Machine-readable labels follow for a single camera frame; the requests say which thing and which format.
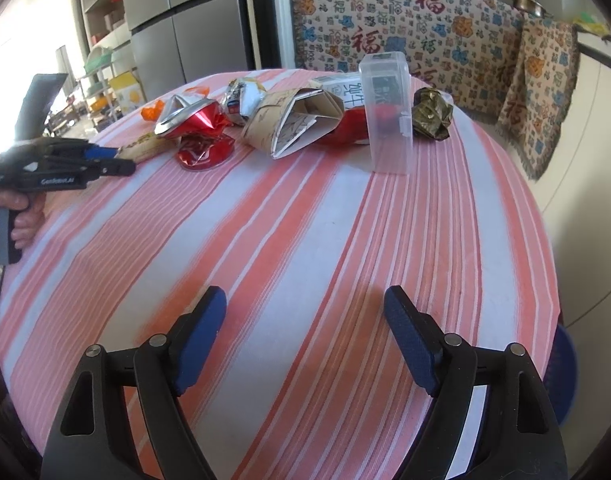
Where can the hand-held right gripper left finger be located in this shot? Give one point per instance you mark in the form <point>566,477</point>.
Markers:
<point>200,345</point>

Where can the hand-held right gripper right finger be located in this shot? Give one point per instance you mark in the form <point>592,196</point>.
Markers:
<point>410,340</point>

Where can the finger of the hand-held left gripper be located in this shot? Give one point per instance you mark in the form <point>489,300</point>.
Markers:
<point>113,167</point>
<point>99,153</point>

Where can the beige paper packet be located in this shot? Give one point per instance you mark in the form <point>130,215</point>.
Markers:
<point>145,147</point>

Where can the red white paper cup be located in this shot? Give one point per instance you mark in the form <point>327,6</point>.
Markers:
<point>348,127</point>

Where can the person's left hand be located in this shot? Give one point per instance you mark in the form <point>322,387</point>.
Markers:
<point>28,225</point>

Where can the orange plastic wrapper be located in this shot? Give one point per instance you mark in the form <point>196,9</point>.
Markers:
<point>153,111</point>

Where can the black chair back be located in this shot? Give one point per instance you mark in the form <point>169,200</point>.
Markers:
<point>38,105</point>

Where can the yellow cardboard box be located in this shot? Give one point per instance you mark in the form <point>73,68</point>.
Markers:
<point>125,90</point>

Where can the metal storage rack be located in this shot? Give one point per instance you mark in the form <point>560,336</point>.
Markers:
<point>93,85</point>

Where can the crushed red can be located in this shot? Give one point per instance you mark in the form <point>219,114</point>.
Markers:
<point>205,152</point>

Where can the pink striped tablecloth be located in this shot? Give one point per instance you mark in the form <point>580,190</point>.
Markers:
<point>285,240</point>

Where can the grey refrigerator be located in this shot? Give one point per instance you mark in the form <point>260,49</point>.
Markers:
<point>185,35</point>

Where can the crumpled silver snack wrapper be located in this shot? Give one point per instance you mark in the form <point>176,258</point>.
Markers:
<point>243,95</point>

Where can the grey shelf cabinet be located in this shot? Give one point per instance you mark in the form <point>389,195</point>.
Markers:
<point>103,0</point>

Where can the folded beige paper carton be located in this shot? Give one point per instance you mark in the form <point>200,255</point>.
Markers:
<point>265,125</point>

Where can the blue stool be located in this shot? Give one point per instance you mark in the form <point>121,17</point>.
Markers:
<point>565,375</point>

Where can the clear plastic box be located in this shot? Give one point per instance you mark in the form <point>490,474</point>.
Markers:
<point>390,155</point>

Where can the dark green snack wrapper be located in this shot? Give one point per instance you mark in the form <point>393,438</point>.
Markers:
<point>430,112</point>

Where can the small white milk carton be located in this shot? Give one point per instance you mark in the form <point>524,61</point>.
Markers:
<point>335,87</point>

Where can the white kitchen cabinet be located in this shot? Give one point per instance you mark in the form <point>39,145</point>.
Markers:
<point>585,160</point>

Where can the small printed blanket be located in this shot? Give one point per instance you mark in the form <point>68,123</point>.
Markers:
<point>535,90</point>

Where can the large printed blanket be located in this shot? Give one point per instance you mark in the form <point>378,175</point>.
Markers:
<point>385,15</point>

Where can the metal pot with lid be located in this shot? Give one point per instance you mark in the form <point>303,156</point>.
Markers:
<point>528,4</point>

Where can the yellow cloth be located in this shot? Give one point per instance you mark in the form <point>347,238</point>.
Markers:
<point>590,24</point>

